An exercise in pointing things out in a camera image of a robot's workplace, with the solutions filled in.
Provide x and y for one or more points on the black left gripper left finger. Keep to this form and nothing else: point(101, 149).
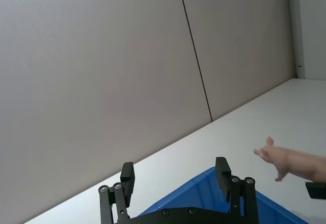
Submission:
point(119, 198)

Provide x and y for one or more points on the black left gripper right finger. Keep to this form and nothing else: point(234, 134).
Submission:
point(240, 196)

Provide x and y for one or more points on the person's hand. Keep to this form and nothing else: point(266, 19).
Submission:
point(276, 157)

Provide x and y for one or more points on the blue plastic bin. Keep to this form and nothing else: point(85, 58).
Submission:
point(201, 193)

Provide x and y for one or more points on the black flat block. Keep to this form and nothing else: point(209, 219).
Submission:
point(317, 190)

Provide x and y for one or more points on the grey door frame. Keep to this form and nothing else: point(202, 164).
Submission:
point(294, 28)

